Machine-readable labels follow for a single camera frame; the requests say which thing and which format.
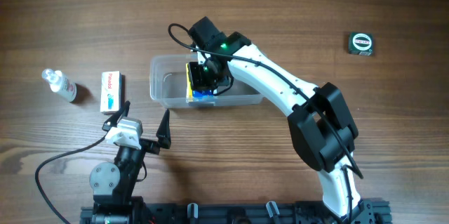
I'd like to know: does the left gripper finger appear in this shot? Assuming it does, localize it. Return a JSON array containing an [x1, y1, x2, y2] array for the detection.
[[156, 109, 171, 149], [102, 100, 130, 131]]

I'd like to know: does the white Panadol box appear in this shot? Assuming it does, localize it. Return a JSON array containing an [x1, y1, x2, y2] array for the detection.
[[100, 71, 122, 114]]

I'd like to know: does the blue yellow VapoDrops box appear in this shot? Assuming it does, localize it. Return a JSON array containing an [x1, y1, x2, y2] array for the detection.
[[185, 63, 214, 103]]

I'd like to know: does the clear plastic container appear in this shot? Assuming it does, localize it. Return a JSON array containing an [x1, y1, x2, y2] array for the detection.
[[149, 53, 264, 108]]

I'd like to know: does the white spray bottle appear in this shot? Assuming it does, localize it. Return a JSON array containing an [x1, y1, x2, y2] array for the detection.
[[41, 69, 77, 103]]

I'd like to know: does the green round-logo box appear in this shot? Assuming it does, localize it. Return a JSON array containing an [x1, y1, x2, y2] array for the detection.
[[348, 32, 374, 56]]

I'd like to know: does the white blue medicine box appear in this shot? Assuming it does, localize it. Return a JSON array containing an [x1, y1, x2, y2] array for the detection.
[[187, 100, 215, 107]]

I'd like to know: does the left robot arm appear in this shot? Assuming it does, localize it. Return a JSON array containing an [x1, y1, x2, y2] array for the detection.
[[79, 101, 171, 224]]

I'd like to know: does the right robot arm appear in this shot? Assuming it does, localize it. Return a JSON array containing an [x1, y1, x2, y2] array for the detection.
[[187, 17, 361, 222]]

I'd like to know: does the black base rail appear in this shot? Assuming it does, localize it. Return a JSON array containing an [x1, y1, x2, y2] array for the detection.
[[79, 199, 392, 224]]

